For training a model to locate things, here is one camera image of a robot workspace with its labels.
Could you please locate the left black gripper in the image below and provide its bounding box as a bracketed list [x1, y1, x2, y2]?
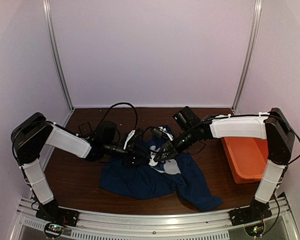
[103, 141, 151, 167]

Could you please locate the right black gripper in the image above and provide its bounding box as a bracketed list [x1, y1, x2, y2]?
[153, 127, 197, 163]

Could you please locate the navy white clothing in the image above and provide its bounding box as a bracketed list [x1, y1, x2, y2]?
[98, 124, 224, 212]

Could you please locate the black brooch display box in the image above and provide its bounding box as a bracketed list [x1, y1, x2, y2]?
[78, 122, 93, 138]

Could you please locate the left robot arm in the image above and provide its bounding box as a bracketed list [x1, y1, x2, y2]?
[10, 112, 151, 222]

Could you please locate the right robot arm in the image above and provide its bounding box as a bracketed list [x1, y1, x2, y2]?
[150, 106, 296, 221]

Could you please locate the orange plastic bin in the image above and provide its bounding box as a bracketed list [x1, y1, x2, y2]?
[221, 137, 268, 184]

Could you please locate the left circuit board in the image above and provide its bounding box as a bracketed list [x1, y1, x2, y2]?
[43, 222, 65, 239]

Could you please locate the circuit board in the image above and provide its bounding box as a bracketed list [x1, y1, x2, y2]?
[244, 222, 265, 238]
[43, 222, 65, 239]

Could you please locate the right circuit board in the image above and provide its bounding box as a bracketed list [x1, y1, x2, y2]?
[244, 222, 265, 238]

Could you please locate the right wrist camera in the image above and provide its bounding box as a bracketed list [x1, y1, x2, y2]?
[151, 126, 174, 141]

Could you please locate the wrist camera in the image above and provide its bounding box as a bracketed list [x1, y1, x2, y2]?
[151, 126, 174, 141]
[123, 128, 144, 150]

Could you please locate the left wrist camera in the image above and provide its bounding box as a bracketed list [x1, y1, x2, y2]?
[123, 128, 144, 150]

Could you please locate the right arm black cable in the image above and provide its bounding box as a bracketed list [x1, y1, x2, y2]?
[142, 126, 208, 151]

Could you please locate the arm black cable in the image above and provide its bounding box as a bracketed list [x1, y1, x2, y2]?
[11, 101, 138, 156]
[142, 126, 208, 151]

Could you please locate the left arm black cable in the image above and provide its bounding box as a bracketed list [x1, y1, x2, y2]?
[11, 101, 138, 156]

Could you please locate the right aluminium frame post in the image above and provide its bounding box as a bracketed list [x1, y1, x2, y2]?
[231, 0, 263, 115]

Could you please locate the aluminium frame post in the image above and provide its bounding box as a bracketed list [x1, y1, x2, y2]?
[42, 0, 74, 112]
[231, 0, 263, 115]

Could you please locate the front aluminium rail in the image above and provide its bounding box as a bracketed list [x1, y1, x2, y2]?
[14, 192, 300, 240]

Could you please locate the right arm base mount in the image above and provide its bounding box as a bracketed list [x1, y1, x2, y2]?
[228, 206, 273, 226]

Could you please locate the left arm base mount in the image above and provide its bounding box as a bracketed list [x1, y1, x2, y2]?
[35, 208, 80, 227]

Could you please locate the left aluminium frame post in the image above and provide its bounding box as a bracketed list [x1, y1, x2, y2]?
[42, 0, 74, 112]

